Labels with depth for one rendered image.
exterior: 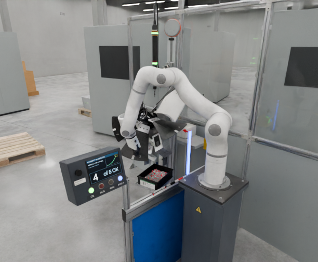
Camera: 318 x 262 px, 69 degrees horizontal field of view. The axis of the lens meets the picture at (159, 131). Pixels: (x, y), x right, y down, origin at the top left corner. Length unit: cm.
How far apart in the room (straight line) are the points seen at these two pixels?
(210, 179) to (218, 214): 20
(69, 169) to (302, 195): 172
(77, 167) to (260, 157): 155
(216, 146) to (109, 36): 338
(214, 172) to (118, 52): 322
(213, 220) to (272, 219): 101
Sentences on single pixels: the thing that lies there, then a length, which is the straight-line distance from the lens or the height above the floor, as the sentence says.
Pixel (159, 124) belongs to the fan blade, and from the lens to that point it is 169.
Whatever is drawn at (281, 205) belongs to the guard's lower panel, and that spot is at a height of 48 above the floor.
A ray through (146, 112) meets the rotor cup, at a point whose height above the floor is 124.
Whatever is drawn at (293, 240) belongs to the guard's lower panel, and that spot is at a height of 22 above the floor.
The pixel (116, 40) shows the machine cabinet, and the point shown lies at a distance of 427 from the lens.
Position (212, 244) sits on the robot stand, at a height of 63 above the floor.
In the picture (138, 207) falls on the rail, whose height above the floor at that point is 84.
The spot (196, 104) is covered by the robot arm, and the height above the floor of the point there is 142.
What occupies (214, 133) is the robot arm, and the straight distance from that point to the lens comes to 123.
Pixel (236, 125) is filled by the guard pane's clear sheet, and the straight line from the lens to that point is 219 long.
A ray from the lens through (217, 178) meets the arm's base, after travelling 141.
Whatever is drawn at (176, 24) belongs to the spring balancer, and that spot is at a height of 191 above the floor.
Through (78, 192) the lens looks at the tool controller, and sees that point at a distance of 108.
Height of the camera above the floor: 171
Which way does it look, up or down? 20 degrees down
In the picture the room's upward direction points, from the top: straight up
